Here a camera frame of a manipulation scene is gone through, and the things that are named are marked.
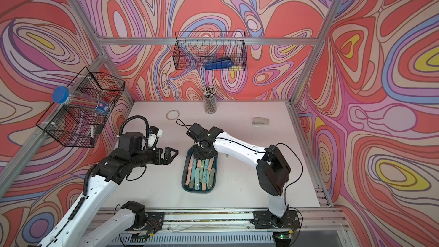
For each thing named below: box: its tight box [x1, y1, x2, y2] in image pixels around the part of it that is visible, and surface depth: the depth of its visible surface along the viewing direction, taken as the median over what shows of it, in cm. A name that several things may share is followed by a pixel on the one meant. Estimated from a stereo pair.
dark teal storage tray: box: [181, 145, 218, 194], surface depth 86 cm
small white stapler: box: [252, 116, 270, 126], surface depth 108 cm
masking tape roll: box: [165, 109, 181, 121], surface depth 113 cm
